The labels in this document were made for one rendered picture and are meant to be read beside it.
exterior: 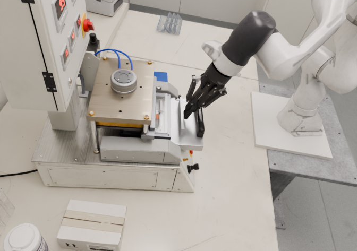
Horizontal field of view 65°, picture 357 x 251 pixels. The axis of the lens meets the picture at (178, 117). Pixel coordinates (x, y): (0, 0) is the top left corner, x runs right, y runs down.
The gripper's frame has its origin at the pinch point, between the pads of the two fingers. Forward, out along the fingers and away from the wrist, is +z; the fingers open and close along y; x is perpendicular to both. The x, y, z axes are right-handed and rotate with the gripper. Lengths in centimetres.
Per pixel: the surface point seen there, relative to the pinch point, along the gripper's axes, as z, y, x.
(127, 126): 5.1, -19.2, -10.5
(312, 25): 7, 153, 185
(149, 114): -3.7, -15.7, -11.6
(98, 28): 37, -35, 80
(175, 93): 5.8, -2.4, 12.4
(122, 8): 33, -25, 106
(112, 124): 6.5, -23.4, -10.6
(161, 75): 28, 2, 50
